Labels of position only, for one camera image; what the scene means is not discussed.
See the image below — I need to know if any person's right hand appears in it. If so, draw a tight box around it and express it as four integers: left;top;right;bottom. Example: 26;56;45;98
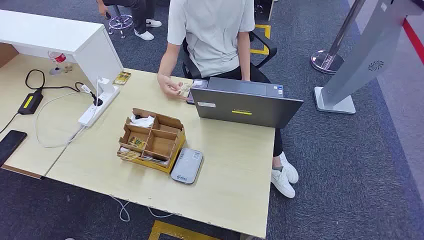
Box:
157;74;190;101

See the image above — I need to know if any yellow card pack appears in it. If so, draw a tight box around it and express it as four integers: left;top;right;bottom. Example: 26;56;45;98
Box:
112;71;132;86

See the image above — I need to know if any yellow green room key card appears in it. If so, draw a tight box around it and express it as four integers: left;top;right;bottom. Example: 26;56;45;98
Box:
128;136;149;151

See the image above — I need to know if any person seated at desk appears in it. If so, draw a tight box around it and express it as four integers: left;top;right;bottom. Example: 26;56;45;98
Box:
157;0;300;200

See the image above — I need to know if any person in background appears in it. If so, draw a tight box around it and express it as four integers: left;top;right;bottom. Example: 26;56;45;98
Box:
96;0;163;42

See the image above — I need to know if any pale patterned card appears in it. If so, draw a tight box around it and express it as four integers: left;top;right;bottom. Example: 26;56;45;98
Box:
116;150;142;163

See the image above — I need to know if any grey card reader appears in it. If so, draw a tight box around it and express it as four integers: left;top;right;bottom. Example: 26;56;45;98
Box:
170;147;204;185

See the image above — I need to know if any slim dark smartphone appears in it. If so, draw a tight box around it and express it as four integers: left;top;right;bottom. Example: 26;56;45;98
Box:
186;78;210;106

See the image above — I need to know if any white plastic bag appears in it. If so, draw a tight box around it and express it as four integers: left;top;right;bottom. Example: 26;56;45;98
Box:
129;113;156;129

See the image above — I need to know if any cardboard desk organizer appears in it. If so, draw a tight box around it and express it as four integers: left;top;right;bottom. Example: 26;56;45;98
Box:
116;107;187;175

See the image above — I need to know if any white charger plug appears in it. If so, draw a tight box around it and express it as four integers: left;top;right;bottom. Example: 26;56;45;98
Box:
96;76;116;96

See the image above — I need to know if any white papers stack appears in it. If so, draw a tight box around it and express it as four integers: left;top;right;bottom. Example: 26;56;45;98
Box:
140;154;170;167

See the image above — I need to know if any white power strip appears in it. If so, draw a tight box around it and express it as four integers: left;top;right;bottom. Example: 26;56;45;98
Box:
77;85;121;129

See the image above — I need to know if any grey laptop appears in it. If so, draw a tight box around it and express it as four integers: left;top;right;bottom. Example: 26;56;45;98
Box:
190;76;304;130

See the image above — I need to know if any chrome stool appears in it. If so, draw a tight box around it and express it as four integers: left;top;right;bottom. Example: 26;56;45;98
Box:
107;4;134;40

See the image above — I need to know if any black office chair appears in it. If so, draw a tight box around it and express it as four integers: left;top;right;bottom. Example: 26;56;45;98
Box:
181;30;278;80

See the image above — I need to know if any clear bottle with red label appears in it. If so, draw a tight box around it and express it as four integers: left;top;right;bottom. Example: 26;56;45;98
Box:
47;50;67;65

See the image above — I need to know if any white desk shelf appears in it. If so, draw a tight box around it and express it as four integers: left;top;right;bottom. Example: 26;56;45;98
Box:
0;9;124;92

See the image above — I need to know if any black power adapter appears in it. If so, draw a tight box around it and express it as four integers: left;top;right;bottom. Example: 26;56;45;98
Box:
17;91;44;116

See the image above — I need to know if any large black smartphone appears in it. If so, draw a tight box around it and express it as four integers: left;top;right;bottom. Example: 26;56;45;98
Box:
0;129;28;168

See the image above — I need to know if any grey kiosk stand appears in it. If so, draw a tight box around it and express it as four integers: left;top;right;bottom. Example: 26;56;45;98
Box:
313;0;424;116

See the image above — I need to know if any black mains cable with plug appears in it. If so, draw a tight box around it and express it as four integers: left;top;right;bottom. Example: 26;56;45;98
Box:
24;68;104;108

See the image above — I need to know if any white cable on floor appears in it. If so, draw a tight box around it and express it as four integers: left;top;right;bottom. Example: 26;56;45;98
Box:
110;195;175;223

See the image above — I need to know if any white charging cable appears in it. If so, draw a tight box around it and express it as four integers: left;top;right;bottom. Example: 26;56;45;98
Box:
34;76;100;149

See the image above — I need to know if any chrome stanchion post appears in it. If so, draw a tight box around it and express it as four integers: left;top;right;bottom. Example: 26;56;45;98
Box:
310;0;367;75

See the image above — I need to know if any thin black adapter cable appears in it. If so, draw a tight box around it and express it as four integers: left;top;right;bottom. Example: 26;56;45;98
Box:
0;112;21;135

